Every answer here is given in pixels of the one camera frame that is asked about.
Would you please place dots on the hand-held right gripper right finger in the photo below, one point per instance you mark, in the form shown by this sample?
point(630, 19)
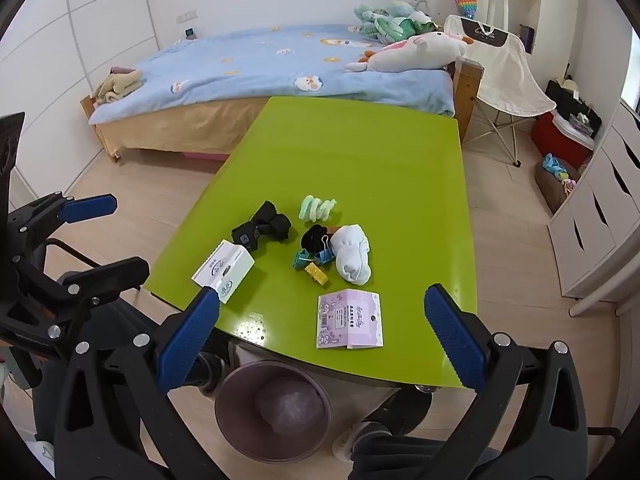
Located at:
point(455, 340)

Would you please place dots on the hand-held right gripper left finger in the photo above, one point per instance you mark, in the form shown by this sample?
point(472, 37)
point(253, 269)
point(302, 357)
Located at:
point(192, 335)

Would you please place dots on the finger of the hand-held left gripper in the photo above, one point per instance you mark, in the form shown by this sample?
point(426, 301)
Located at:
point(107, 275)
point(90, 207)

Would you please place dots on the teal binder clip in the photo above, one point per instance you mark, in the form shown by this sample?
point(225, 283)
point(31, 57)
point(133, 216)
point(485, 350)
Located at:
point(301, 258)

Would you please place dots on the blue binder clip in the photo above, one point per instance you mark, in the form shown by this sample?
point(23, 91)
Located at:
point(324, 256)

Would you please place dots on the white cardboard box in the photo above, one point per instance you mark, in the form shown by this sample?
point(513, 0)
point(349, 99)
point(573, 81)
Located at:
point(223, 270)

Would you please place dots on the black white shoe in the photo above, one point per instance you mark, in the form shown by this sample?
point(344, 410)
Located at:
point(390, 410)

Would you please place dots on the wooden bed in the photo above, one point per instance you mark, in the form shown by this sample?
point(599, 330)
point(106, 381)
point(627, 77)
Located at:
point(165, 130)

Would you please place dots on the purple paper card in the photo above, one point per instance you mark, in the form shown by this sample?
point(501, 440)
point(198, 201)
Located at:
point(348, 319)

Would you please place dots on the beige folded cloth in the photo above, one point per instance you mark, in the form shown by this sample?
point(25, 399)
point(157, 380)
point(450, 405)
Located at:
point(116, 87)

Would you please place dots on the black sock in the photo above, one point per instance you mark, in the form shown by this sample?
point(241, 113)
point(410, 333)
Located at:
point(265, 230)

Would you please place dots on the white sock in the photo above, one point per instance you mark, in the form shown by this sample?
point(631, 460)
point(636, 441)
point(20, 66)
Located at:
point(352, 255)

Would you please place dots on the yellow binder clip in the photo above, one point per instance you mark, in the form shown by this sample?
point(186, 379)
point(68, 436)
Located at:
point(316, 274)

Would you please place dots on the mint green hair scrunchie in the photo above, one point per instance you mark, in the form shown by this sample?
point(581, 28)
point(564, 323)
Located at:
point(317, 208)

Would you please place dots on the brown basket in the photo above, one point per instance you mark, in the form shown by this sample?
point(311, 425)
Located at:
point(552, 185)

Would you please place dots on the white drawer cabinet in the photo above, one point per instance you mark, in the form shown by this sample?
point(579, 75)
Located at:
point(595, 210)

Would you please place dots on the small teal desk device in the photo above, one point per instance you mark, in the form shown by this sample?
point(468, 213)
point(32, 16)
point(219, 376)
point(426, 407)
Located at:
point(190, 34)

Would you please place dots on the blue yellow soft toy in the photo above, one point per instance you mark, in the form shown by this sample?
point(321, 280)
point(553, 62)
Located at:
point(555, 165)

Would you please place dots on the bed with blue blanket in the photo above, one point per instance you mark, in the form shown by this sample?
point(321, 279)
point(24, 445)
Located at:
point(260, 67)

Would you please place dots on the red storage box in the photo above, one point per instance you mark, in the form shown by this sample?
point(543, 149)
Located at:
point(557, 137)

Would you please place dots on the black bag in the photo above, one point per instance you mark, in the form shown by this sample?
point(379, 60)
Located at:
point(570, 102)

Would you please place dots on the white folding chair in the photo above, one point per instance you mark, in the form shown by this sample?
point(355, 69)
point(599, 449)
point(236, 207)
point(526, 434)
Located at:
point(505, 80)

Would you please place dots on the white pink plush toy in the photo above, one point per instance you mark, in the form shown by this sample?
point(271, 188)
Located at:
point(415, 52)

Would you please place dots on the purple box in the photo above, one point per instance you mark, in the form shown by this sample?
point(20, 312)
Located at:
point(526, 39)

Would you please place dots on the green plush toy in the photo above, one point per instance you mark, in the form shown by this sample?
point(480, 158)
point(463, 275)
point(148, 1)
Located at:
point(390, 22)

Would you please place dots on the white wall shelf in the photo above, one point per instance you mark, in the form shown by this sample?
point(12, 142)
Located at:
point(515, 5)

